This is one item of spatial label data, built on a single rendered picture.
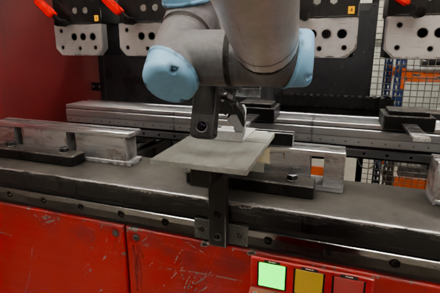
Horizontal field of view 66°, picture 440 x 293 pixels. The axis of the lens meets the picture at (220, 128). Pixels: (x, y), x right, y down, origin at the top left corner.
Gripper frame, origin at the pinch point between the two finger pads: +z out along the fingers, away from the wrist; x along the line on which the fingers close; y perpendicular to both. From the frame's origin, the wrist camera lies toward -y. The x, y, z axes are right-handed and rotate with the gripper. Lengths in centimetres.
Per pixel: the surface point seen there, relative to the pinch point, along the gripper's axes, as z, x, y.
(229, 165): -10.4, -5.9, -13.2
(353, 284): 2.4, -27.0, -25.1
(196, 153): -7.4, 2.0, -9.7
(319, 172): 166, -15, 87
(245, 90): -0.3, -1.7, 13.1
